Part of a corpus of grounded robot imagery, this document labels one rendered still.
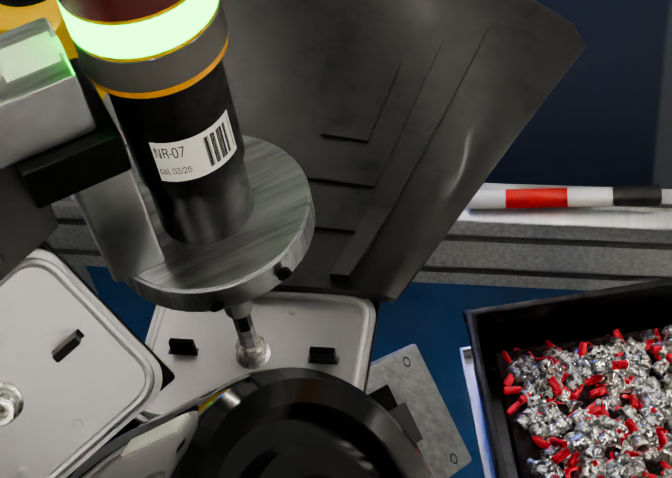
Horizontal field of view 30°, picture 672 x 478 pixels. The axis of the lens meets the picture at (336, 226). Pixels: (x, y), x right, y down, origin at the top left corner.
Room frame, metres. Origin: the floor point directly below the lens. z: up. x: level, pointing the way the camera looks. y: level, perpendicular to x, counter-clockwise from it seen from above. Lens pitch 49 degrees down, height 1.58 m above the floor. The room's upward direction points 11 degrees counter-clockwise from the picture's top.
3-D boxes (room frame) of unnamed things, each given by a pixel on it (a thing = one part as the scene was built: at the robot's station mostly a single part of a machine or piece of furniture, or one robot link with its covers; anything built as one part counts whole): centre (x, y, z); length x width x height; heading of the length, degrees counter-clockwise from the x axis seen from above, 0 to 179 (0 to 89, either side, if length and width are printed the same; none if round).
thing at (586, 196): (0.59, -0.17, 0.87); 0.14 x 0.01 x 0.01; 77
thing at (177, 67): (0.28, 0.04, 1.35); 0.04 x 0.04 x 0.01
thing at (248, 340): (0.28, 0.04, 1.21); 0.01 x 0.01 x 0.05
